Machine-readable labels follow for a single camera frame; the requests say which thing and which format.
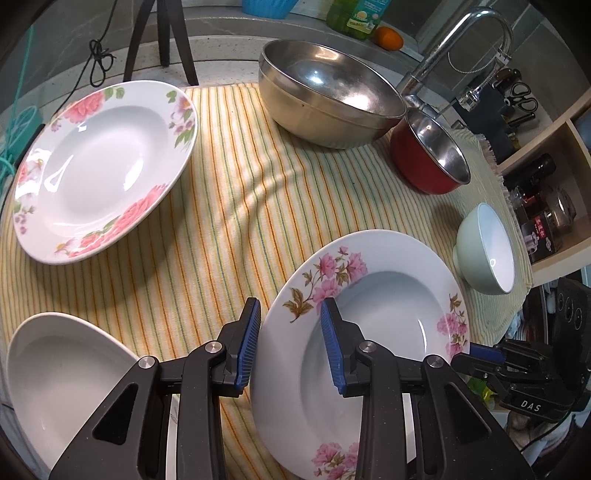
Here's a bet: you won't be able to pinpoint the white plate grey leaf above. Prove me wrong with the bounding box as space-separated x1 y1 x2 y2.
6 311 181 474

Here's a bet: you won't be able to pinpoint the pale green ceramic bowl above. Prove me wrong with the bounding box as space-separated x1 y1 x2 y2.
453 203 515 295

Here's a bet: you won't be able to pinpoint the pink blossom deep plate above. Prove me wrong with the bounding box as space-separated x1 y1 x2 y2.
250 230 470 479

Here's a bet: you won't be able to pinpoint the red steel bowl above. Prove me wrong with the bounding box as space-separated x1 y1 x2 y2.
391 108 472 195

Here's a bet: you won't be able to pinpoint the red rose deep plate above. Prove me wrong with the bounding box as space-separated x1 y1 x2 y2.
12 80 198 265

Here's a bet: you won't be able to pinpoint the large steel bowl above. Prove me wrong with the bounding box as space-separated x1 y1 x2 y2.
259 40 407 149

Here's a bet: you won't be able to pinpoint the wooden shelf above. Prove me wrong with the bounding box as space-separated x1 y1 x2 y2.
497 92 590 286

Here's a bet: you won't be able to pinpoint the yellow striped cloth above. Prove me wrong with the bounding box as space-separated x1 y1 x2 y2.
0 82 535 480

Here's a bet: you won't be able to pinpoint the dark knife block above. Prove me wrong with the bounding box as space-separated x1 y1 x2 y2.
452 85 536 164

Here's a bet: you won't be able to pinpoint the black scissors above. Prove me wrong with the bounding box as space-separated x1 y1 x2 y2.
504 81 539 128

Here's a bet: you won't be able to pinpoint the chrome faucet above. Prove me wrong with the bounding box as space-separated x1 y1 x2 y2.
397 7 514 119

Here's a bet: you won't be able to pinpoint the orange fruit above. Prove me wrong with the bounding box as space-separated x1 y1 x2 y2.
372 26 405 51

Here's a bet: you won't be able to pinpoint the green dish soap bottle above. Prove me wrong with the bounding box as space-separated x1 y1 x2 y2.
327 0 391 41

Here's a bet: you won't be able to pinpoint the black tripod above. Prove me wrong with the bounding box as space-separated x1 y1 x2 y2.
123 0 199 86

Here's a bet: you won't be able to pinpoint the blue plastic cup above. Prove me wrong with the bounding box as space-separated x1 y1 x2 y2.
242 0 297 20

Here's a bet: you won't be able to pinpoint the teal power cable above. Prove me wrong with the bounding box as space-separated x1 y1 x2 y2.
0 25 40 186

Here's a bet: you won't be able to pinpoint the black cable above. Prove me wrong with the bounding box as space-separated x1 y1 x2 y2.
55 0 122 116

